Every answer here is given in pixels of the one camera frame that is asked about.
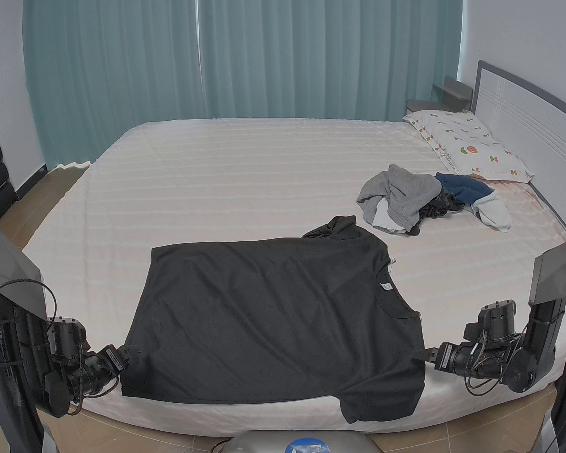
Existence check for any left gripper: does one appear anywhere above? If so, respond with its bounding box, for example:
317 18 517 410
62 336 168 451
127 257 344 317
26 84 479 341
80 344 125 395

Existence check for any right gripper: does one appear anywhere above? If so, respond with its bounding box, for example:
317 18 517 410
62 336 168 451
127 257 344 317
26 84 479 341
434 342 485 378

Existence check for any black T-shirt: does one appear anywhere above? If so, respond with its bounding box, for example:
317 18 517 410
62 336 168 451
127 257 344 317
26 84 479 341
120 215 427 424

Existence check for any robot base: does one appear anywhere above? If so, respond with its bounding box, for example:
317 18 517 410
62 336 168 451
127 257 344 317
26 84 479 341
212 431 375 453

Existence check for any pile of clothes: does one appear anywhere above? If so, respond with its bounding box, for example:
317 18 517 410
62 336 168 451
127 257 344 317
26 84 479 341
356 164 511 236

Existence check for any white printed pillow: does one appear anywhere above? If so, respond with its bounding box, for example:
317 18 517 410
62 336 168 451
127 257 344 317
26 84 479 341
402 110 535 184

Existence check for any bed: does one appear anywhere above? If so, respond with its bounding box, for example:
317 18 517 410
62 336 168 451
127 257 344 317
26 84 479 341
21 59 566 438

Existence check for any grey bedside table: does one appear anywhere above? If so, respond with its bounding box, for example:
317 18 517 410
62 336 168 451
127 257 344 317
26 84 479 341
406 76 473 114

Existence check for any blue-green curtain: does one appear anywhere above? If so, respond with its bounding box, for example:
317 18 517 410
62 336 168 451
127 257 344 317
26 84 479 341
196 0 463 121
24 0 206 169

